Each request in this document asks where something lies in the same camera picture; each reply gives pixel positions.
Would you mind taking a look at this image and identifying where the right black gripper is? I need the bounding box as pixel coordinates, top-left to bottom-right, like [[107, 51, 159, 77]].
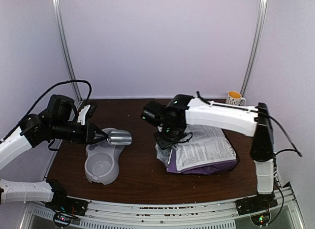
[[153, 124, 186, 150]]

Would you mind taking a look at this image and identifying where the metal food scoop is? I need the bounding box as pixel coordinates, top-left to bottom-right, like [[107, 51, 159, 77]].
[[107, 129, 132, 146]]

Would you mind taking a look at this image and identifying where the grey double pet bowl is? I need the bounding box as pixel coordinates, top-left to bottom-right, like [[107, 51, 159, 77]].
[[84, 141, 125, 185]]

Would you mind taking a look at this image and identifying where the purple puppy food bag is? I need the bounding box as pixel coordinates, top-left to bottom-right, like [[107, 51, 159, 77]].
[[155, 125, 239, 175]]

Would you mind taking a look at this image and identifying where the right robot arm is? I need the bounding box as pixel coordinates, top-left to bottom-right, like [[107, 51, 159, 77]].
[[141, 94, 275, 210]]

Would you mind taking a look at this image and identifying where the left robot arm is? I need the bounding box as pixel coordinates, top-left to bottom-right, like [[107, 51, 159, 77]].
[[0, 95, 108, 211]]

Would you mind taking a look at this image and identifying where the patterned mug yellow inside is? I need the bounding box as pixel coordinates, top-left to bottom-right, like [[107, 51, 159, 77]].
[[225, 91, 247, 106]]

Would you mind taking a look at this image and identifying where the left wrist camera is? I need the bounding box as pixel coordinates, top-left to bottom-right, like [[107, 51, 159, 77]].
[[77, 103, 97, 126]]

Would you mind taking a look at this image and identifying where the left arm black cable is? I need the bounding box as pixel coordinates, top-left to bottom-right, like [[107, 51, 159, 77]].
[[0, 79, 92, 143]]

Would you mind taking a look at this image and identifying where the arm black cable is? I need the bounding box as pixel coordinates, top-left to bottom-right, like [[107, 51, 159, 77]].
[[196, 91, 303, 158], [0, 79, 92, 143]]

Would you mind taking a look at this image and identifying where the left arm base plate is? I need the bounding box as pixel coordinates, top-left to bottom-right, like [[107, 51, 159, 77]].
[[45, 191, 89, 216]]

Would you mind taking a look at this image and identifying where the aluminium front rail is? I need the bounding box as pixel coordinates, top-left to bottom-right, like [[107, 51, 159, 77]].
[[22, 187, 303, 229]]

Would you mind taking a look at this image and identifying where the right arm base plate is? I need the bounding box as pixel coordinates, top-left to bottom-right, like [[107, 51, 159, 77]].
[[235, 194, 278, 216]]

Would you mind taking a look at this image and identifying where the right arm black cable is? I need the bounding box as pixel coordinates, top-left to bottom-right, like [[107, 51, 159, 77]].
[[196, 91, 303, 158]]

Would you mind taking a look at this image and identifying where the left aluminium corner post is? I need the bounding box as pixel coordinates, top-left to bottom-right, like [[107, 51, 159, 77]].
[[51, 0, 83, 103]]

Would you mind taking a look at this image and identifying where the aluminium corner post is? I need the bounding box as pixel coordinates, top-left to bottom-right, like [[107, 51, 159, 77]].
[[241, 0, 268, 96], [51, 0, 83, 103]]

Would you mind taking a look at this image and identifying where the right aluminium corner post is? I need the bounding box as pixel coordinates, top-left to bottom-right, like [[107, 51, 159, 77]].
[[241, 0, 268, 96]]

